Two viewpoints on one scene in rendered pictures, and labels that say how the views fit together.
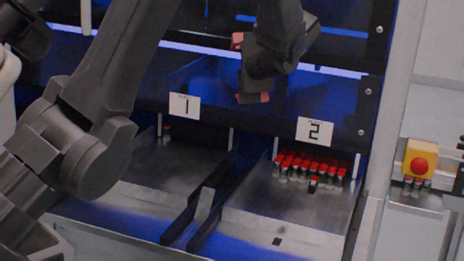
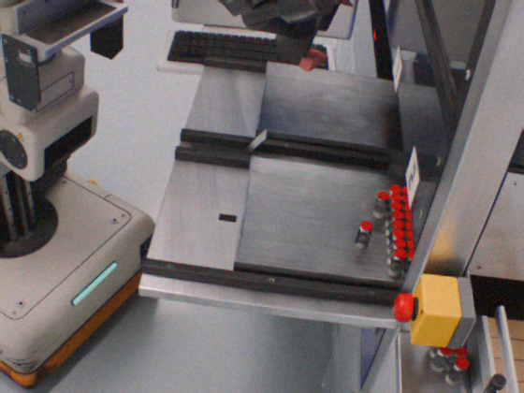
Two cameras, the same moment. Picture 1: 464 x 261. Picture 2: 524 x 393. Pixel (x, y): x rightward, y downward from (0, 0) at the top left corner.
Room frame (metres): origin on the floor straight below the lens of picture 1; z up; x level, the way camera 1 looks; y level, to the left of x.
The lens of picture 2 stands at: (0.71, -0.93, 1.69)
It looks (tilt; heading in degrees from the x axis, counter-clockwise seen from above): 42 degrees down; 72
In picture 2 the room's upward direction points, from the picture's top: 8 degrees clockwise
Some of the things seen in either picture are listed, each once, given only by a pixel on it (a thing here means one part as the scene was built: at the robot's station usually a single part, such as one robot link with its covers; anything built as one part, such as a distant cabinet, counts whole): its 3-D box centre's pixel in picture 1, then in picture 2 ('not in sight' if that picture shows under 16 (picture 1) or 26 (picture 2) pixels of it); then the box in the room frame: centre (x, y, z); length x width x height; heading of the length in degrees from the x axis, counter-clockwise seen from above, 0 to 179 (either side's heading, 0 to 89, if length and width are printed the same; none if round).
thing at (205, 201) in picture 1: (196, 214); (227, 140); (0.95, 0.06, 0.91); 0.14 x 0.03 x 0.06; 163
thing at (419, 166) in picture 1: (419, 165); (407, 308); (1.09, -0.43, 0.99); 0.04 x 0.04 x 0.04; 72
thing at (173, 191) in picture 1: (167, 162); (342, 111); (1.21, 0.16, 0.90); 0.34 x 0.26 x 0.04; 162
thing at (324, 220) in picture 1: (299, 192); (343, 225); (1.10, -0.17, 0.90); 0.34 x 0.26 x 0.04; 162
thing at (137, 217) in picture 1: (220, 199); (304, 168); (1.09, 0.02, 0.87); 0.70 x 0.48 x 0.02; 72
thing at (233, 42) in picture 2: not in sight; (249, 50); (1.10, 0.55, 0.82); 0.40 x 0.14 x 0.02; 165
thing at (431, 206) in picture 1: (415, 198); (441, 373); (1.17, -0.47, 0.87); 0.14 x 0.13 x 0.02; 162
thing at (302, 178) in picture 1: (307, 174); (395, 228); (1.18, -0.19, 0.91); 0.18 x 0.02 x 0.05; 72
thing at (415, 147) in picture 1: (420, 158); (439, 311); (1.14, -0.44, 0.99); 0.08 x 0.07 x 0.07; 162
